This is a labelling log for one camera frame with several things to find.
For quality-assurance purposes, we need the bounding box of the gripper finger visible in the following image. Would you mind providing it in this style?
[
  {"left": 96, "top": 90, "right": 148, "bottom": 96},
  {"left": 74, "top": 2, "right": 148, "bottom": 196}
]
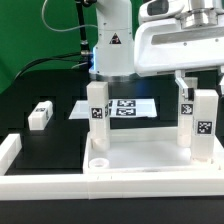
[
  {"left": 174, "top": 70, "right": 194, "bottom": 101},
  {"left": 218, "top": 65, "right": 224, "bottom": 95}
]

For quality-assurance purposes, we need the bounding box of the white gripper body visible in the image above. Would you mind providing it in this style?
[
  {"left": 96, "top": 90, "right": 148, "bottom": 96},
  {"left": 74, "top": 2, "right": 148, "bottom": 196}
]
[{"left": 134, "top": 14, "right": 224, "bottom": 77}]

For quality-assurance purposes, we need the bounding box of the white desk tabletop tray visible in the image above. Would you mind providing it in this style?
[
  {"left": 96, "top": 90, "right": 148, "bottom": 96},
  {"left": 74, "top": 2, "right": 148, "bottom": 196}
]
[{"left": 83, "top": 127, "right": 224, "bottom": 174}]

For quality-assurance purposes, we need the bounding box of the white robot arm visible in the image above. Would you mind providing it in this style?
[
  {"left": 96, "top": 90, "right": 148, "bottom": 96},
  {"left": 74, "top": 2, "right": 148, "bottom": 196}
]
[{"left": 90, "top": 0, "right": 224, "bottom": 100}]

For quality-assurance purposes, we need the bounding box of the white U-shaped fence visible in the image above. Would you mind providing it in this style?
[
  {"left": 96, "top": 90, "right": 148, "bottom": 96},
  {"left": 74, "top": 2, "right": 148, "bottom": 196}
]
[{"left": 0, "top": 134, "right": 224, "bottom": 201}]

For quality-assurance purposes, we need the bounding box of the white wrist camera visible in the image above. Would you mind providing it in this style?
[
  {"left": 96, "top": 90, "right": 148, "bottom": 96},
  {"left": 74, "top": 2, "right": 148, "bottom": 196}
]
[{"left": 138, "top": 0, "right": 184, "bottom": 24}]

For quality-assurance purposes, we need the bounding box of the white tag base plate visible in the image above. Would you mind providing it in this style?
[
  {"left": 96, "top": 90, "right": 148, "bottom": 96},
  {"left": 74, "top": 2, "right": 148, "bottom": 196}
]
[{"left": 69, "top": 99, "right": 157, "bottom": 119}]

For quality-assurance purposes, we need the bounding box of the black cable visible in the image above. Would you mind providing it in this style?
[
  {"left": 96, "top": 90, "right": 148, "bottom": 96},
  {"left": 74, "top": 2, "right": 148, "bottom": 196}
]
[{"left": 13, "top": 0, "right": 93, "bottom": 83}]

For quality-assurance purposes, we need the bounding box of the grey thin cable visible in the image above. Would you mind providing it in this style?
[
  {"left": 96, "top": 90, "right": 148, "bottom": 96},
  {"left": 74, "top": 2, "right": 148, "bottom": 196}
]
[{"left": 41, "top": 0, "right": 99, "bottom": 34}]

